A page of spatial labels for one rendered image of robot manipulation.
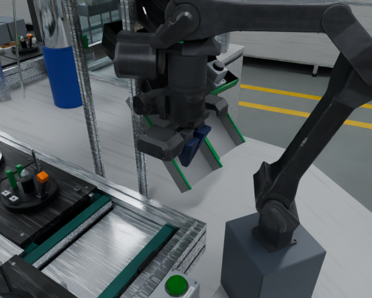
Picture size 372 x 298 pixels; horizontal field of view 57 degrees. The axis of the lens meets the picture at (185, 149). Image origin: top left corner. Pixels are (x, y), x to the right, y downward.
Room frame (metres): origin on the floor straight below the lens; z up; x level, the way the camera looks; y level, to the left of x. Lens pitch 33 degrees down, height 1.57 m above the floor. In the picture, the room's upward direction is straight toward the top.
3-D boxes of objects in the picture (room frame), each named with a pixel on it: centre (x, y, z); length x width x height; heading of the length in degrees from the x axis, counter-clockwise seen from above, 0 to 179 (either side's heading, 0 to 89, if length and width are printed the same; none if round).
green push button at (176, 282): (0.42, 0.02, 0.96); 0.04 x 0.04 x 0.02
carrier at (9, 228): (0.69, 0.41, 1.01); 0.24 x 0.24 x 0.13; 57
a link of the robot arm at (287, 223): (0.46, -0.17, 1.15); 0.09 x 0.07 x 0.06; 173
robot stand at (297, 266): (0.46, -0.17, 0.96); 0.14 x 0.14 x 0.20; 22
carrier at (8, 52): (1.92, 0.90, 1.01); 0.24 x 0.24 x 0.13; 57
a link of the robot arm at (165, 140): (0.48, 0.00, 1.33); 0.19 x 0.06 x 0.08; 147
